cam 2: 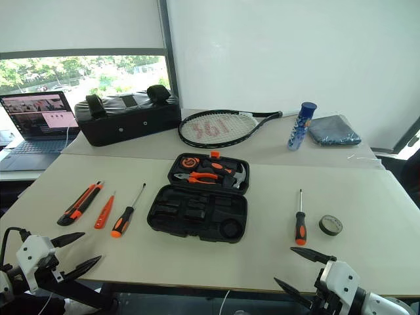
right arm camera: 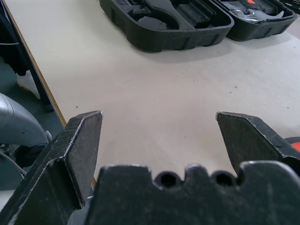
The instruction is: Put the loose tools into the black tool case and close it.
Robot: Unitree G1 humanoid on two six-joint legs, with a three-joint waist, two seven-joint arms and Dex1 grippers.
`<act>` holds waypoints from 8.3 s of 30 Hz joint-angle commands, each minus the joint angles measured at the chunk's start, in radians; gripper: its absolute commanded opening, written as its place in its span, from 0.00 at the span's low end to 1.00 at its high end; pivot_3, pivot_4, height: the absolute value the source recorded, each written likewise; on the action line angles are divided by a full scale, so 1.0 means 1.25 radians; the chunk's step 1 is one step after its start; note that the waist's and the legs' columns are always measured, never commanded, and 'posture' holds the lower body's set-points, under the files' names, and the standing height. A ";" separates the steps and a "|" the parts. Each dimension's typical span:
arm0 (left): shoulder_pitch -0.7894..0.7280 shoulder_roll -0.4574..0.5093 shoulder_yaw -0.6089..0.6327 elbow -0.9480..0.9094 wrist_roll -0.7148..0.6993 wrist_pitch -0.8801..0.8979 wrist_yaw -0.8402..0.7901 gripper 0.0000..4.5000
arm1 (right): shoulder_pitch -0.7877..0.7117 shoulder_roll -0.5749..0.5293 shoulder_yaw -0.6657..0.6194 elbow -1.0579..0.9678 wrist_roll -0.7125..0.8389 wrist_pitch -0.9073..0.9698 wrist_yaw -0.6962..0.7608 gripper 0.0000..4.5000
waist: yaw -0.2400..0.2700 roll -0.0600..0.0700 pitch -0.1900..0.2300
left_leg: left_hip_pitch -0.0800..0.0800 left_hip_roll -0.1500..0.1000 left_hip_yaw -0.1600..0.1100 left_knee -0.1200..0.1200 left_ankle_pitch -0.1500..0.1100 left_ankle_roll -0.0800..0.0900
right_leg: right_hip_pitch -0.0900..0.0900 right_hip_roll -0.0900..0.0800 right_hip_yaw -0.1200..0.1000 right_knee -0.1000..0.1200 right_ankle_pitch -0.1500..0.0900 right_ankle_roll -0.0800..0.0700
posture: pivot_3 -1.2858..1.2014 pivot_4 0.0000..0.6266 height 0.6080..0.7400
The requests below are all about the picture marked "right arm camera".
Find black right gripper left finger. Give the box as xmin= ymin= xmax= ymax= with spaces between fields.
xmin=0 ymin=110 xmax=104 ymax=225

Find dark trousers of bystander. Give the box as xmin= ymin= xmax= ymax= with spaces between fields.
xmin=0 ymin=0 xmax=32 ymax=76

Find steel claw hammer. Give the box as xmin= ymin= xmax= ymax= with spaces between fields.
xmin=231 ymin=0 xmax=285 ymax=24

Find black metal table frame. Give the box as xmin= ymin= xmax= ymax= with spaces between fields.
xmin=3 ymin=0 xmax=55 ymax=111

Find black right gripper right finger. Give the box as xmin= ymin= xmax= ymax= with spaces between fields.
xmin=216 ymin=111 xmax=300 ymax=174

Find orange black screwdriver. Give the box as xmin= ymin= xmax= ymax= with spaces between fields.
xmin=284 ymin=137 xmax=300 ymax=160

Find black tool case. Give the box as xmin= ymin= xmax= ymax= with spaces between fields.
xmin=99 ymin=0 xmax=298 ymax=53

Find silver robot torso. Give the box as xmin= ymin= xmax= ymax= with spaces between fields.
xmin=0 ymin=92 xmax=52 ymax=174

